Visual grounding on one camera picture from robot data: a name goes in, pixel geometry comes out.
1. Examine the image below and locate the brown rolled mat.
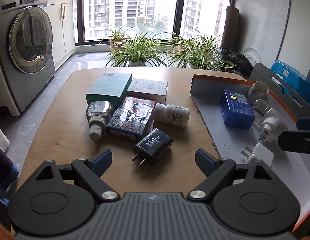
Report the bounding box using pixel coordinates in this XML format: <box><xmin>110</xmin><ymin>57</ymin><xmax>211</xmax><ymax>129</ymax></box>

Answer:
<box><xmin>220</xmin><ymin>5</ymin><xmax>239</xmax><ymax>50</ymax></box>

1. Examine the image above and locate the spider plant front left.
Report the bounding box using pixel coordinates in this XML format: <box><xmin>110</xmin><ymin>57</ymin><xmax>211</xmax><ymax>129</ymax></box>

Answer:
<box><xmin>106</xmin><ymin>33</ymin><xmax>168</xmax><ymax>67</ymax></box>

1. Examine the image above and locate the blue plastic stool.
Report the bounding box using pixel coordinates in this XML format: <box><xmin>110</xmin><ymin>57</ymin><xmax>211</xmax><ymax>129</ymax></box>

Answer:
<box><xmin>271</xmin><ymin>61</ymin><xmax>310</xmax><ymax>105</ymax></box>

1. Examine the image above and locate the white power adapter box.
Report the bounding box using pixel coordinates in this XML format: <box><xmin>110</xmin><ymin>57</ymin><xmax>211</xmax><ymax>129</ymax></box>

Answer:
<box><xmin>126</xmin><ymin>79</ymin><xmax>168</xmax><ymax>104</ymax></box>

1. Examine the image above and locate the blue plastic case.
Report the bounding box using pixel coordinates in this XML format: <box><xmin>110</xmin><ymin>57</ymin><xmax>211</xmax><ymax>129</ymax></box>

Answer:
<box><xmin>220</xmin><ymin>89</ymin><xmax>255</xmax><ymax>130</ymax></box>

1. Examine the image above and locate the spider plant front right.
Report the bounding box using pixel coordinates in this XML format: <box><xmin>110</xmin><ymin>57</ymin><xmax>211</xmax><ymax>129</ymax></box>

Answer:
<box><xmin>167</xmin><ymin>31</ymin><xmax>235</xmax><ymax>70</ymax></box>

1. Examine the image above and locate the white oval plug-in socket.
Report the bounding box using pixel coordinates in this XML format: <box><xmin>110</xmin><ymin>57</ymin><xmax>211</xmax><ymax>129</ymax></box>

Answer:
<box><xmin>247</xmin><ymin>81</ymin><xmax>269</xmax><ymax>105</ymax></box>

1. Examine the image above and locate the spider plant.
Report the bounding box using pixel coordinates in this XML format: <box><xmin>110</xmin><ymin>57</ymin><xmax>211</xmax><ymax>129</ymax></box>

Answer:
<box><xmin>106</xmin><ymin>33</ymin><xmax>168</xmax><ymax>67</ymax></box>
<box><xmin>107</xmin><ymin>27</ymin><xmax>129</xmax><ymax>51</ymax></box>
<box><xmin>167</xmin><ymin>31</ymin><xmax>235</xmax><ymax>70</ymax></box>

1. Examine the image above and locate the teal cardboard box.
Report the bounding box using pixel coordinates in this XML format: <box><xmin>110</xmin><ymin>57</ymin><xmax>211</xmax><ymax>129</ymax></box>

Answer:
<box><xmin>85</xmin><ymin>72</ymin><xmax>133</xmax><ymax>111</ymax></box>

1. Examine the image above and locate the grey washing machine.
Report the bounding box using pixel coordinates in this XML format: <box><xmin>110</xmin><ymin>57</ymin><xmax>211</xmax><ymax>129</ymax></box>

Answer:
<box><xmin>0</xmin><ymin>0</ymin><xmax>55</xmax><ymax>116</ymax></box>

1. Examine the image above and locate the spider plant back left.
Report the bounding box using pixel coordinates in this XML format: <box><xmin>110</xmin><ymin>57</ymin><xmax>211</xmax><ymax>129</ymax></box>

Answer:
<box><xmin>107</xmin><ymin>27</ymin><xmax>129</xmax><ymax>51</ymax></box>

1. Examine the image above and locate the white square charger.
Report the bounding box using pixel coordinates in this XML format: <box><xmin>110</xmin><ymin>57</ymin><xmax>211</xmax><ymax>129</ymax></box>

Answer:
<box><xmin>241</xmin><ymin>143</ymin><xmax>275</xmax><ymax>167</ymax></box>

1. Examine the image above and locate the white fan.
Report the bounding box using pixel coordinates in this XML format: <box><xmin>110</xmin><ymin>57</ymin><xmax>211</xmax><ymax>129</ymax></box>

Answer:
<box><xmin>242</xmin><ymin>47</ymin><xmax>262</xmax><ymax>66</ymax></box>

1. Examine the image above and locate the colourful card box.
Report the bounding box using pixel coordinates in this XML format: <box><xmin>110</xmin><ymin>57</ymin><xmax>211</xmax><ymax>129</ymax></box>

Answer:
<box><xmin>106</xmin><ymin>96</ymin><xmax>156</xmax><ymax>141</ymax></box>

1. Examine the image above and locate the grey folding board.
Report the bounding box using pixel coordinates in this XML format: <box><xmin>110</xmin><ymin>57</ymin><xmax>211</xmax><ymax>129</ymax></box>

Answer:
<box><xmin>248</xmin><ymin>63</ymin><xmax>310</xmax><ymax>118</ymax></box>

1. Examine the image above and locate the white pill bottle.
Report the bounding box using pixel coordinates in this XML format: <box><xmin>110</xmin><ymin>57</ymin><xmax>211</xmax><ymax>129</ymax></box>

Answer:
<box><xmin>153</xmin><ymin>103</ymin><xmax>190</xmax><ymax>127</ymax></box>

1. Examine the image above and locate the black bag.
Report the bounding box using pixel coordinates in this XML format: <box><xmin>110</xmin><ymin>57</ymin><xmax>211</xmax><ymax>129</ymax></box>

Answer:
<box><xmin>221</xmin><ymin>47</ymin><xmax>254</xmax><ymax>79</ymax></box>

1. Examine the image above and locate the cream cabinet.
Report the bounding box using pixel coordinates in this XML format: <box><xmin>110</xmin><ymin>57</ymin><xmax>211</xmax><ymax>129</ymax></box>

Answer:
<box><xmin>47</xmin><ymin>0</ymin><xmax>75</xmax><ymax>69</ymax></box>

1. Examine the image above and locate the black power adapter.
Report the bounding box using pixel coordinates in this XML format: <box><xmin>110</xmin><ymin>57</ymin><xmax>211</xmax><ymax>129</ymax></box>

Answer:
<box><xmin>132</xmin><ymin>128</ymin><xmax>173</xmax><ymax>166</ymax></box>

